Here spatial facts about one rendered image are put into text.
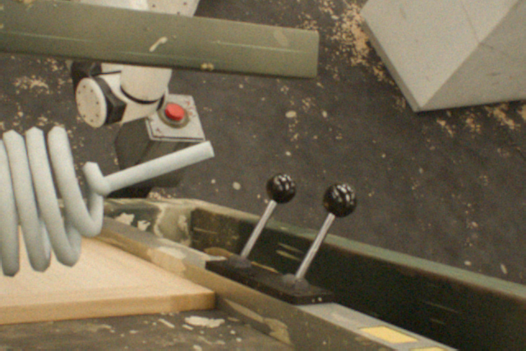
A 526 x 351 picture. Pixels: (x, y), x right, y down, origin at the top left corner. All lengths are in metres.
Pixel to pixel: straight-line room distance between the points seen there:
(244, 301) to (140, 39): 0.63
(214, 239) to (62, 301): 0.63
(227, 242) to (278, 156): 1.64
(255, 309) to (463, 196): 2.65
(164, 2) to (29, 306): 0.47
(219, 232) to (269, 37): 1.16
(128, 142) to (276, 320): 0.92
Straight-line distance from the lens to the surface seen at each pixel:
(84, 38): 0.31
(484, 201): 3.57
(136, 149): 1.68
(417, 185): 3.38
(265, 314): 0.88
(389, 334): 0.76
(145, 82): 1.27
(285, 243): 1.30
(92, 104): 1.33
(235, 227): 1.43
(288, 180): 0.98
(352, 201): 0.88
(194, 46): 0.32
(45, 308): 0.91
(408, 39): 3.63
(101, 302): 0.92
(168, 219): 1.56
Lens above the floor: 2.11
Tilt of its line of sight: 44 degrees down
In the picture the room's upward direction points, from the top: 36 degrees clockwise
